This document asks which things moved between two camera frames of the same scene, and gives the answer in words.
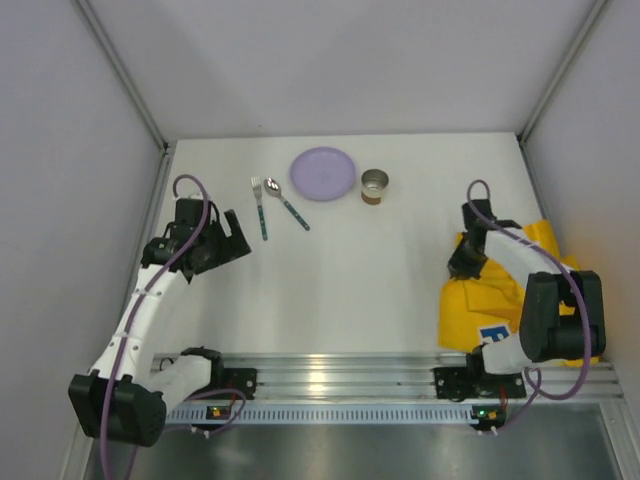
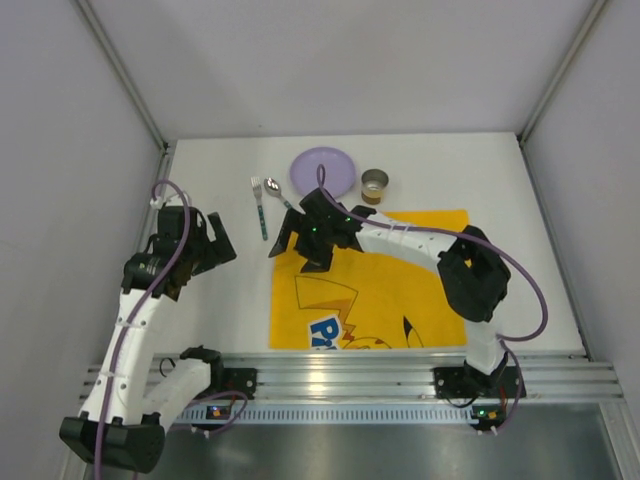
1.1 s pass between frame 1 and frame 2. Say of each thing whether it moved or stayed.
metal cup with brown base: stayed
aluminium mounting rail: stayed
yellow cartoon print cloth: moved
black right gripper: moved
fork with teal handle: stayed
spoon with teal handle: stayed
